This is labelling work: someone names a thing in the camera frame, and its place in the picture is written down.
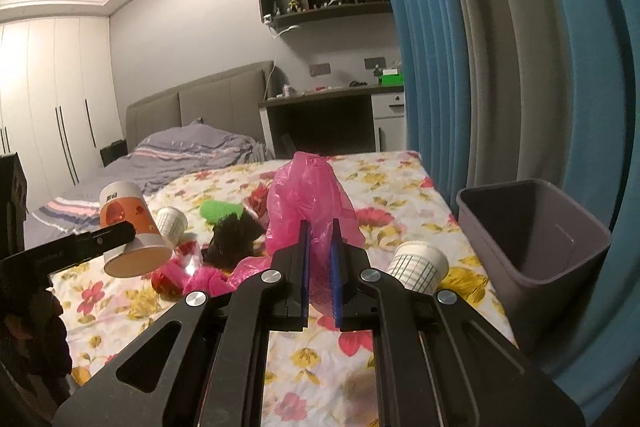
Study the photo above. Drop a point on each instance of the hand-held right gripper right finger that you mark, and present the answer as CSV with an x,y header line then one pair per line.
x,y
336,272

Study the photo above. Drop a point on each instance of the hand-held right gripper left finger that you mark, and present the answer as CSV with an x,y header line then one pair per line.
x,y
304,267

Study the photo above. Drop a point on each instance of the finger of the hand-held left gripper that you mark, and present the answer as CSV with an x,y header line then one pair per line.
x,y
107,239

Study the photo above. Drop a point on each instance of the orange and white paper cup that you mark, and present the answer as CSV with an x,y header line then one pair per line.
x,y
127,212

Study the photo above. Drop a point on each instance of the grid pattern paper cup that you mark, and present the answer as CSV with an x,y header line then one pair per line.
x,y
417,264
171,222

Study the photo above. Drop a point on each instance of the red snack wrapper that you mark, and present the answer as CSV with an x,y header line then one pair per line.
x,y
167,282
257,199

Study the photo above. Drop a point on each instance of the pink plastic bag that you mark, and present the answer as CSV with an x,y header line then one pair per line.
x,y
305,192

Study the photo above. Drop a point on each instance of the grey trash bin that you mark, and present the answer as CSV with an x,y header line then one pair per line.
x,y
525,247

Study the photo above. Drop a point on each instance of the person's left hand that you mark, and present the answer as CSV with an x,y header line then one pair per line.
x,y
45,337

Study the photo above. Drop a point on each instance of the black plastic bag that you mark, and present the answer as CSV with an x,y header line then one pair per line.
x,y
232,239

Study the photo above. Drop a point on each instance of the dark bedside table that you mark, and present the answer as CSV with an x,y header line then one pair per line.
x,y
112,152

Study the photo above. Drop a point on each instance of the green plastic bag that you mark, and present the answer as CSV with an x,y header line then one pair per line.
x,y
220,211

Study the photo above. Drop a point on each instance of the floral bedsheet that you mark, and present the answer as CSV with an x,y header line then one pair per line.
x,y
395,187

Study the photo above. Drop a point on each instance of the white wardrobe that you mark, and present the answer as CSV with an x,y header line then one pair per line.
x,y
45,97

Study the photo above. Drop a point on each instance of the grey striped blanket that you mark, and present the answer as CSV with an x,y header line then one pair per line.
x,y
200,147

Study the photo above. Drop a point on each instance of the dark wooden desk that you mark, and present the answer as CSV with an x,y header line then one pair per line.
x,y
325,117

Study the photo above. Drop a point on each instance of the white drawer cabinet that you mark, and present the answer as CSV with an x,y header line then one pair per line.
x,y
390,122

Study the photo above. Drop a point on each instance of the grey padded headboard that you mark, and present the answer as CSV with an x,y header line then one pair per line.
x,y
215,102

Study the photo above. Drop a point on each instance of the small white jar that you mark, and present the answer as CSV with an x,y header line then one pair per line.
x,y
287,90

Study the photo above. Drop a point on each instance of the green box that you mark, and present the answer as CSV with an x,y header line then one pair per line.
x,y
392,78

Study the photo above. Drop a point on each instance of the small dark bottle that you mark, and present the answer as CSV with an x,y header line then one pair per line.
x,y
376,73

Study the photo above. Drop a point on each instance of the blue and grey curtain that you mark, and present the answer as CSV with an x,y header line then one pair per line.
x,y
425,57

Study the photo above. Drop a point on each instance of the grey wall socket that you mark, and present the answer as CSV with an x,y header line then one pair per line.
x,y
320,69
374,62

